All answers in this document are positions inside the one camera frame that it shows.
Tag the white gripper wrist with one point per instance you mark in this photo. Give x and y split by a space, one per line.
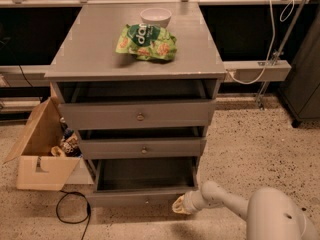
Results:
190 203

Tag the grey bottom drawer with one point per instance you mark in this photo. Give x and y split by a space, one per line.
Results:
142 181

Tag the grey drawer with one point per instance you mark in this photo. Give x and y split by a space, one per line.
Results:
142 148
133 115
142 181

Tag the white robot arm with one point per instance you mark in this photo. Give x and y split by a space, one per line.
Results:
269 213

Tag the grey top drawer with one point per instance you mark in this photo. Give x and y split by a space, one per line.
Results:
133 115

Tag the grey middle drawer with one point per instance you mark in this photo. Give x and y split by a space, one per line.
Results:
142 148

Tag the grey wooden drawer cabinet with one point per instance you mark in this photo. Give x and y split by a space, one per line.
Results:
88 69

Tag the items inside cardboard box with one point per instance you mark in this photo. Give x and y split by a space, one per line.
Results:
68 146

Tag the metal diagonal support rod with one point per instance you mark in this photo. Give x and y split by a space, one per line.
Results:
272 58

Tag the open cardboard box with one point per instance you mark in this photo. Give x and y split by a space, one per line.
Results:
38 169

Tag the green snack bag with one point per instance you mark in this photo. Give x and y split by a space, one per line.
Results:
147 42

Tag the dark grey side cabinet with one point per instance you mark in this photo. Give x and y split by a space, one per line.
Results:
300 92

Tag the white ceramic bowl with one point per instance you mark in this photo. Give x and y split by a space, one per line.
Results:
156 16

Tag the grey wall shelf rail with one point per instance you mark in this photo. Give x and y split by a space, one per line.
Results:
246 72

